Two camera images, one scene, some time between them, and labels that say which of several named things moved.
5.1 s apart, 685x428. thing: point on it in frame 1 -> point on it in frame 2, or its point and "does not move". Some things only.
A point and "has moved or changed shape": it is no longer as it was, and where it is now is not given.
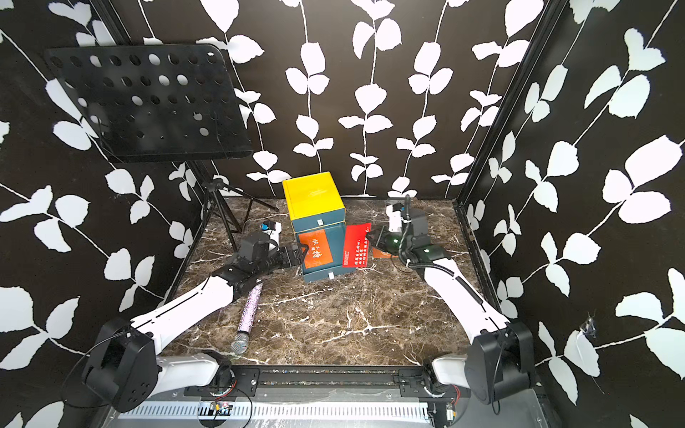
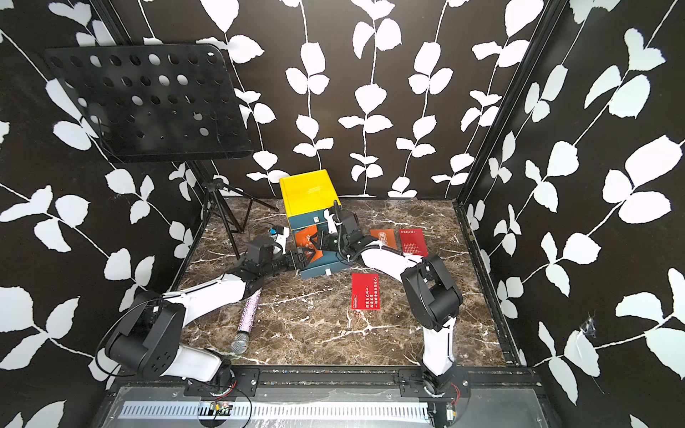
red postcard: x=356 y=245 has moved or changed shape
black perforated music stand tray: x=156 y=102 does not move
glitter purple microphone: x=240 y=342 does not move
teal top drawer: x=318 y=220 does not move
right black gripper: x=372 y=241 -> x=325 y=239
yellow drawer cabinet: x=316 y=206 does not move
